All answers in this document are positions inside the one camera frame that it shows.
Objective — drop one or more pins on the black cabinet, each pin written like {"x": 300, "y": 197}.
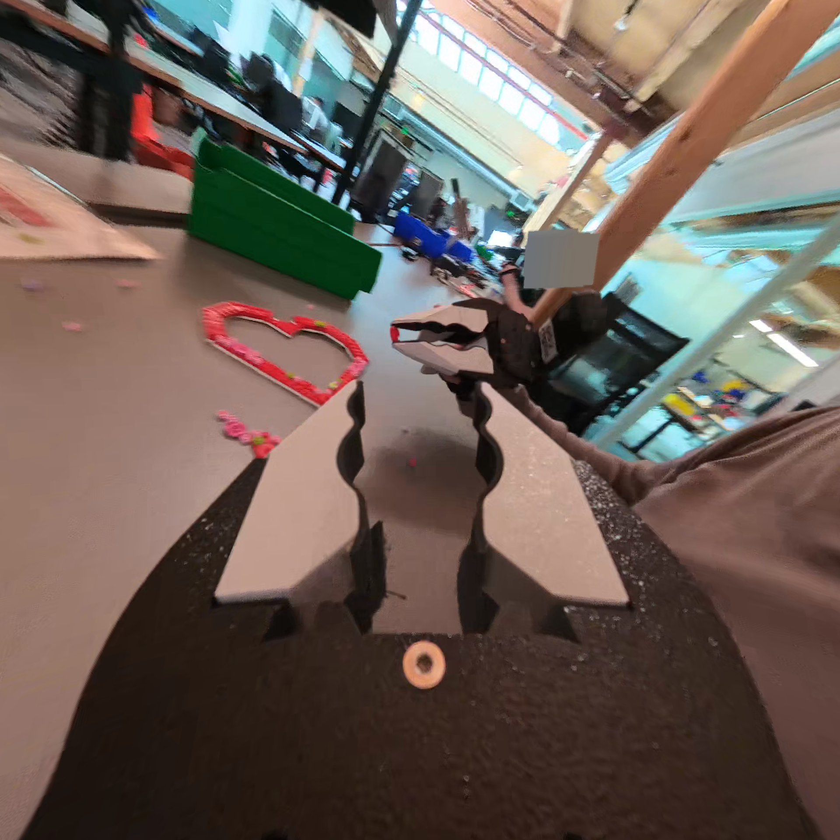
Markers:
{"x": 384, "y": 170}

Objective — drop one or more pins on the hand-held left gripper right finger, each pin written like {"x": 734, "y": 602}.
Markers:
{"x": 551, "y": 525}

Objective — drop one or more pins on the open lego instruction booklet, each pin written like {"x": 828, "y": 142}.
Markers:
{"x": 52, "y": 223}

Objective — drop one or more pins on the blue storage bins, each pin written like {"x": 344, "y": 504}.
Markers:
{"x": 420, "y": 233}

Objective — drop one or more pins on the person's taupe clothing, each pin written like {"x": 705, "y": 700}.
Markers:
{"x": 754, "y": 558}

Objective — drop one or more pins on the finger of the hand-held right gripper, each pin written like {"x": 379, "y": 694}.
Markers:
{"x": 446, "y": 320}
{"x": 453, "y": 359}

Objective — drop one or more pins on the red lego heart frame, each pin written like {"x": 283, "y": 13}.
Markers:
{"x": 223, "y": 328}

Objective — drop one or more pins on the black metal pole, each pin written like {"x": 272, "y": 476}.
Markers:
{"x": 387, "y": 65}

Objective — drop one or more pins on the red plastic crate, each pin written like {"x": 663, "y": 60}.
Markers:
{"x": 148, "y": 134}

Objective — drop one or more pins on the person's right forearm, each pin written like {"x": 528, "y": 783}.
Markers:
{"x": 590, "y": 453}

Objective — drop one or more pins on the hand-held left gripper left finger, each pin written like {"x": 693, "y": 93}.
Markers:
{"x": 289, "y": 525}

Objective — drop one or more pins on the pile of pink lego pieces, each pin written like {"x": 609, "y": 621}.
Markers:
{"x": 249, "y": 434}

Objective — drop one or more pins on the long wooden table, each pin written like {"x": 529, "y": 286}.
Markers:
{"x": 197, "y": 85}

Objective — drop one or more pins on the white metal pole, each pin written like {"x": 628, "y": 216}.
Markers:
{"x": 722, "y": 328}

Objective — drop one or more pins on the wooden support post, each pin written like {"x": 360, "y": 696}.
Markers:
{"x": 689, "y": 131}

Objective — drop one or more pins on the green plastic compartment bin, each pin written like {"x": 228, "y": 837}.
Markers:
{"x": 282, "y": 236}

